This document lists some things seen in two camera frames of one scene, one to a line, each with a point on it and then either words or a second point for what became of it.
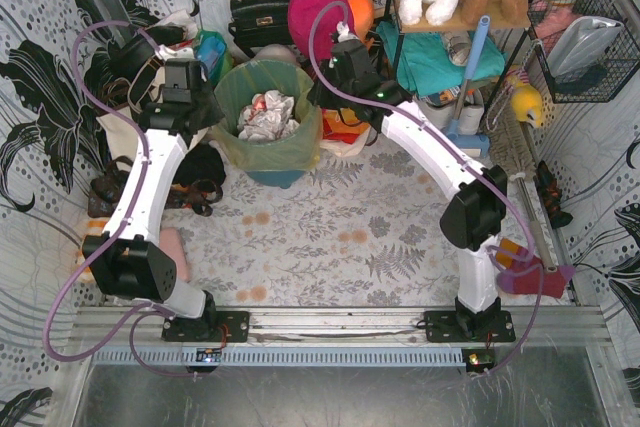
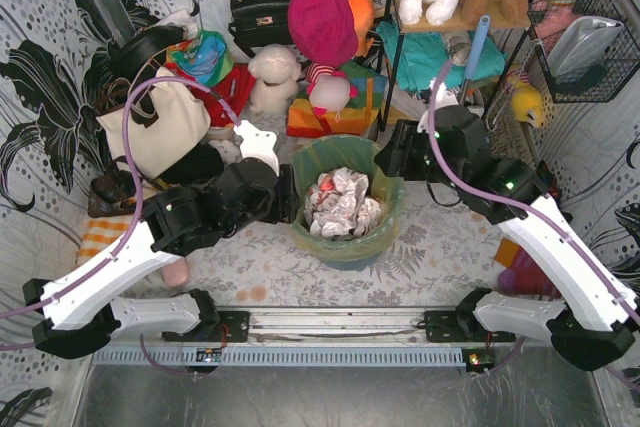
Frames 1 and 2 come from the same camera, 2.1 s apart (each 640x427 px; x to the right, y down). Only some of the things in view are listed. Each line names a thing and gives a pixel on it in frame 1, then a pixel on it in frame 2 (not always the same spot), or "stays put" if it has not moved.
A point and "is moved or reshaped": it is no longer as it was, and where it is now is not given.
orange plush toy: (363, 11) stays put
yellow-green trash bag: (239, 82) -> (316, 154)
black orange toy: (551, 193) stays put
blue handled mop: (452, 130) stays put
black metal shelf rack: (399, 29) stays put
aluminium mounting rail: (343, 327) stays put
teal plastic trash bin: (277, 178) is moved or reshaped
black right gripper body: (347, 52) -> (392, 156)
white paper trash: (269, 116) -> (337, 205)
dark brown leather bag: (106, 188) stays put
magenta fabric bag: (304, 2) stays put
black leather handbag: (261, 19) stays put
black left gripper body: (163, 36) -> (288, 192)
